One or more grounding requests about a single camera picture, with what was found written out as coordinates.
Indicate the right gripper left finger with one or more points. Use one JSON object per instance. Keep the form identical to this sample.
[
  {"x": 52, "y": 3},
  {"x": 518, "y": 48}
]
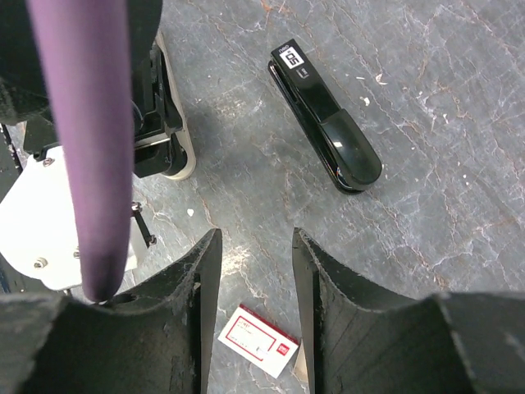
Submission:
[{"x": 154, "y": 338}]

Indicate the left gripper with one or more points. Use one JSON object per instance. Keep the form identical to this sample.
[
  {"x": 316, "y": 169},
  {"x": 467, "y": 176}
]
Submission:
[{"x": 157, "y": 150}]

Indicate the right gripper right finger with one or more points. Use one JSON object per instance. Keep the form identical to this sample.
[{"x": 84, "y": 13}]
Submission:
[{"x": 360, "y": 337}]

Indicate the silver and black stapler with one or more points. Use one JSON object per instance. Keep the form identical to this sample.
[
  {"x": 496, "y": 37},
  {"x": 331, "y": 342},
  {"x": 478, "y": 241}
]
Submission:
[{"x": 182, "y": 133}]

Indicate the red white staple box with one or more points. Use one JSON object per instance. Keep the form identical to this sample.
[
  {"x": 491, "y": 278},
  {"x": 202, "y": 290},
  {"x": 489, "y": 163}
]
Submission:
[{"x": 257, "y": 340}]

